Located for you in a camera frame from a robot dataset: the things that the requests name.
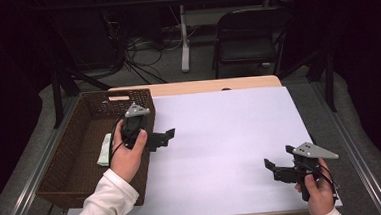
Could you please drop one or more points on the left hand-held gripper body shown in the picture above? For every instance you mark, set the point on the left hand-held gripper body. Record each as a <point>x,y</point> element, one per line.
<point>133,126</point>

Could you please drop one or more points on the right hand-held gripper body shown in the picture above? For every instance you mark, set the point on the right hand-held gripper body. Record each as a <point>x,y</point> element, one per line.
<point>314,151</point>

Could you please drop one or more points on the pale green cloth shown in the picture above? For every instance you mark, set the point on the pale green cloth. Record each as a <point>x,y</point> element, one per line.
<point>104,153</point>

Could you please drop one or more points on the brown wicker basket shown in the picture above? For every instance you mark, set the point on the brown wicker basket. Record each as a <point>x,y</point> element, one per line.
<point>81,154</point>

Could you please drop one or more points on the person's left hand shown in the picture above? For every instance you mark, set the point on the person's left hand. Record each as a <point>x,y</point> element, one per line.
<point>128,161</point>

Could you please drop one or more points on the person's right hand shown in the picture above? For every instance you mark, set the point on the person's right hand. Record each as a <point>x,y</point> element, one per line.
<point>320,196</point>

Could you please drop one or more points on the white table mat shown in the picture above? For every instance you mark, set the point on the white table mat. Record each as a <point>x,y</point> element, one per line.
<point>220,135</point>

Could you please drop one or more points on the black metal stand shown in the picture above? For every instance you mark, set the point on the black metal stand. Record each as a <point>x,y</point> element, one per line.
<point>329,79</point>
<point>57,95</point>

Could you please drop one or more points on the white desk with leg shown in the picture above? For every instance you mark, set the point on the white desk with leg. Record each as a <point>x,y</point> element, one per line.
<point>184,37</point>

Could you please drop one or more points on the black folding chair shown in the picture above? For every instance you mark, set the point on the black folding chair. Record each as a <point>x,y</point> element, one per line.
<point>246,47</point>

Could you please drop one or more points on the aluminium rail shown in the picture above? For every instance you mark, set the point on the aluminium rail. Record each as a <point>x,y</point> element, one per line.
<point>32,177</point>
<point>354,144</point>

